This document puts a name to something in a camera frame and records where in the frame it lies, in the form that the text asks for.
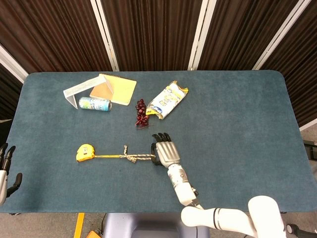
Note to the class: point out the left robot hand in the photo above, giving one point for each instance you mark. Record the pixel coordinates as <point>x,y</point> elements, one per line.
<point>3,184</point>

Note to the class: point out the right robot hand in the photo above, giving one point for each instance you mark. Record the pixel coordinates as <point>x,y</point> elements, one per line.
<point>168,152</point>

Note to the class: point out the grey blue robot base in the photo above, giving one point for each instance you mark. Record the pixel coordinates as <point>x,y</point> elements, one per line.
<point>148,226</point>

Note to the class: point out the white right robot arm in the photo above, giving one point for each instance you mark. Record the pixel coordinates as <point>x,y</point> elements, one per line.
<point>183,184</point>

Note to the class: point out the yellow tape measure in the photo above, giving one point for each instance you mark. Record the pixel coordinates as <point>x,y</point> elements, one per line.
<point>85,152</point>

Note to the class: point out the dark red grape bunch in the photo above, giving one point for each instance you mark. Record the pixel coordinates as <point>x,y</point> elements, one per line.
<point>141,109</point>

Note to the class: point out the white yellow snack package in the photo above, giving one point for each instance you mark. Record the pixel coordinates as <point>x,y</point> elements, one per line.
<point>166,99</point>

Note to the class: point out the blue felt table cover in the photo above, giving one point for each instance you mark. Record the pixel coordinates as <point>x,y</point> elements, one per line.
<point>223,138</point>

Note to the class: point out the yellow notepad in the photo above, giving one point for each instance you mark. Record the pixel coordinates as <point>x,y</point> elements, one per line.
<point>124,92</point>

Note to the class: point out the yellow floor strip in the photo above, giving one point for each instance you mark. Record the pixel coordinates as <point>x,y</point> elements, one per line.
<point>79,225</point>

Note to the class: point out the blue white drink can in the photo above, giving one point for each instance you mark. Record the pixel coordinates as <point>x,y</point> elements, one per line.
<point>95,104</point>

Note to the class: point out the brown folding screen panel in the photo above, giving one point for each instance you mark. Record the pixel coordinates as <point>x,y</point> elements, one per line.
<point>8,89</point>
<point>153,32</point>
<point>297,62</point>
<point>237,32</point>
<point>54,34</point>

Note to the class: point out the orange floor object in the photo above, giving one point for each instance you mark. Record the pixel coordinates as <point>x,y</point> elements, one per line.
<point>93,234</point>

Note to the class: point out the white mesh metal bookend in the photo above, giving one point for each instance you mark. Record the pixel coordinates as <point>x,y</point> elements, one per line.
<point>81,87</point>

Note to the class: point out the black equipment piece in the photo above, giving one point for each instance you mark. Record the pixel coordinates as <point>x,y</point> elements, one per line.
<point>310,150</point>

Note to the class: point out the black caster wheel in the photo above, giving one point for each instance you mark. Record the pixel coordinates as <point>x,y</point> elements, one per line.
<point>293,228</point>

